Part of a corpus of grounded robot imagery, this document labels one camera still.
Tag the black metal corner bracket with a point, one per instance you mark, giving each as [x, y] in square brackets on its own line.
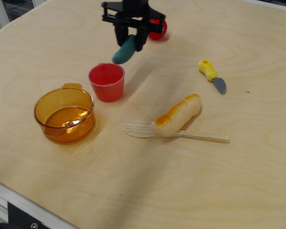
[20, 218]

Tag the red plastic cup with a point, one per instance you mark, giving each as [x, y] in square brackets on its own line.
[107, 81]

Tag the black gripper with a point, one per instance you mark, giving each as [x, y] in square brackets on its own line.
[136, 14]

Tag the toy bread loaf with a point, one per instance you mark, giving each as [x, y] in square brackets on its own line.
[177, 116]

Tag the green toy cucumber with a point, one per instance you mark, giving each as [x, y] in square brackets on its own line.
[126, 51]

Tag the aluminium table frame rail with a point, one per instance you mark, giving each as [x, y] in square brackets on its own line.
[49, 219]

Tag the wooden spatula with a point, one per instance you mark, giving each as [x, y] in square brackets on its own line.
[142, 129]

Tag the orange transparent toy pot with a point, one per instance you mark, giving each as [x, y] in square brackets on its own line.
[66, 115]

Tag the yellow handled toy knife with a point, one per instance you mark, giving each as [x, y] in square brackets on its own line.
[211, 75]

